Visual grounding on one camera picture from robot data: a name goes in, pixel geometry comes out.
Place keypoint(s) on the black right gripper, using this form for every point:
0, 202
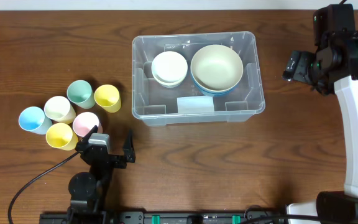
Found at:
301, 68

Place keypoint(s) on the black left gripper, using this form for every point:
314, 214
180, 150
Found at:
108, 158

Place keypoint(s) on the pink cup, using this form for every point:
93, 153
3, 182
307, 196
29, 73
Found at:
84, 122

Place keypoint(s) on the yellow cup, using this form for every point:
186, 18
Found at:
108, 97
61, 136

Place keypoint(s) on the green cup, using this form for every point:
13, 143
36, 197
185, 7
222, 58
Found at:
81, 93

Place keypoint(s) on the cream cup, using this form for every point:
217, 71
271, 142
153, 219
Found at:
59, 109

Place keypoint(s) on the blue cup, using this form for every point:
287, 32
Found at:
33, 119

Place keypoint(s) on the small grey bowl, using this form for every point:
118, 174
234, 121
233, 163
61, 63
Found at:
170, 85

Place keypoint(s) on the small yellow bowl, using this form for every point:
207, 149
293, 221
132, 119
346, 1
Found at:
170, 81

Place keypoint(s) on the small white bowl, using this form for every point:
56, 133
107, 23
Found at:
169, 62

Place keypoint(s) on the dark blue bowl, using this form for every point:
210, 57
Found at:
194, 80
209, 93

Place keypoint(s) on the large cream bowl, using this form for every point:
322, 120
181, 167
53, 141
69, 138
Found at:
217, 67

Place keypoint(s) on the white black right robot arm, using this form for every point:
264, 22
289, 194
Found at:
339, 206

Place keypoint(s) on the clear plastic storage container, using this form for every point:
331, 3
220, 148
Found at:
157, 105

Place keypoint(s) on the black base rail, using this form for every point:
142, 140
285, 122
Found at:
157, 218

